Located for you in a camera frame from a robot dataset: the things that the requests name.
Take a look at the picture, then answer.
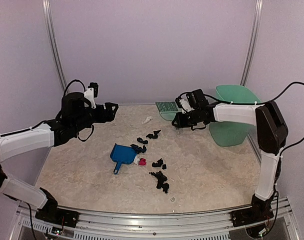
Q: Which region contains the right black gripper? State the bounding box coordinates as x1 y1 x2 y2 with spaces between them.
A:
172 108 201 128

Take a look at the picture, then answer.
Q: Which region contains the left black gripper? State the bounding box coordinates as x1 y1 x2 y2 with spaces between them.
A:
72 102 118 134

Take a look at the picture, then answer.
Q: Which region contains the green hand brush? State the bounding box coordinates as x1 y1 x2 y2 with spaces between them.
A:
155 101 182 122

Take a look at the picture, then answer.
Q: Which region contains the blue plastic dustpan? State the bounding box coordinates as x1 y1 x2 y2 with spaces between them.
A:
110 144 137 175

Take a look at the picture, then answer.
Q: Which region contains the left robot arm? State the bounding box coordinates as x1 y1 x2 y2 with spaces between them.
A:
0 90 119 223

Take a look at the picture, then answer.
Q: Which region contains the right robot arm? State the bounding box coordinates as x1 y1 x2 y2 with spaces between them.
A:
172 101 289 222

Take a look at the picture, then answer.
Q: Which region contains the white crumpled paper scrap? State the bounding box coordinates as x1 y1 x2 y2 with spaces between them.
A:
142 116 153 124

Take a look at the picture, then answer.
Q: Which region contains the black paper scrap middle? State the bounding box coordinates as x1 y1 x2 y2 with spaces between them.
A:
137 137 148 145

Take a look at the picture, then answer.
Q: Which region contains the green plastic waste bin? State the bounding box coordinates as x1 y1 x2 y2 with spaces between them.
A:
209 85 261 147

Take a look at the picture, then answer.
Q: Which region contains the white paper scrap by dustpan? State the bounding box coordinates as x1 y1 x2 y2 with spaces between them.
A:
133 156 140 165

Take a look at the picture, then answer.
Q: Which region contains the black paper scrap large lower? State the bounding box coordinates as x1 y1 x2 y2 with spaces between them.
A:
149 171 169 194

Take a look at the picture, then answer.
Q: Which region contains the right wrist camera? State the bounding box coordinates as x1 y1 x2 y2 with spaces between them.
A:
175 89 209 113

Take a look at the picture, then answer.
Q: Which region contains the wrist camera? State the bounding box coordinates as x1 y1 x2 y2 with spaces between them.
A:
84 82 99 109
175 89 209 113

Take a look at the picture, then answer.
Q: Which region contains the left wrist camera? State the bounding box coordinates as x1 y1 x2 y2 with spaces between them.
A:
84 82 99 109

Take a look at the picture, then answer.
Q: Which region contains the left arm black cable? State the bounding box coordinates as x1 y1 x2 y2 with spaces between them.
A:
63 79 87 97

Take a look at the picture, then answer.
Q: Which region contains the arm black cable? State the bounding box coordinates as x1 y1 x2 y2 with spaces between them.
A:
63 79 87 97
204 81 304 151

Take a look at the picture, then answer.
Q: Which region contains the left aluminium frame post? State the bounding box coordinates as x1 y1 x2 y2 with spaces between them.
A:
42 0 67 90

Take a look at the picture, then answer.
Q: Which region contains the aluminium front rail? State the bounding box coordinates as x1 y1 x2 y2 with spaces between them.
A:
15 197 296 240

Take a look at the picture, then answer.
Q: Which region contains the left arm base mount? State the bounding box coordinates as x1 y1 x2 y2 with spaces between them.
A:
35 204 79 228

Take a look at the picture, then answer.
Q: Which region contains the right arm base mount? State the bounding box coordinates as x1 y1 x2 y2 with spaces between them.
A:
231 206 274 227

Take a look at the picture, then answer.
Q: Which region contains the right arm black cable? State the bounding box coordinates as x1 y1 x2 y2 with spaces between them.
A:
204 81 304 151

